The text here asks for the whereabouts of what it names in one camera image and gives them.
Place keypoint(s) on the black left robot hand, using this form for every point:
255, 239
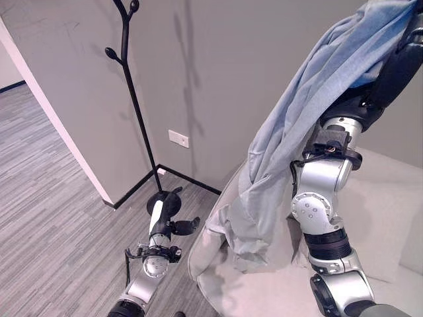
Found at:
163, 211

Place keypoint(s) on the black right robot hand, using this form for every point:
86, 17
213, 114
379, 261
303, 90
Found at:
396, 76

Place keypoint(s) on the light blue garment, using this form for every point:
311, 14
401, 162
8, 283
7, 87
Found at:
297, 99

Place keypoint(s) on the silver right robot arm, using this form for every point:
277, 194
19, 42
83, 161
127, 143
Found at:
317, 204

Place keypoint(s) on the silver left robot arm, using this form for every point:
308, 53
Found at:
155, 264

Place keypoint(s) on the light grey sofa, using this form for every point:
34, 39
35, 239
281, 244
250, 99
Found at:
264, 290

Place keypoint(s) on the black tree coat rack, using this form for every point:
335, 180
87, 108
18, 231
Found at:
125, 46

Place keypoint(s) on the black baseboard strip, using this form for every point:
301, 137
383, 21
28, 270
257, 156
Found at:
185, 180

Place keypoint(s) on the white wall outlet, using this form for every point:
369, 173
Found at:
178, 138

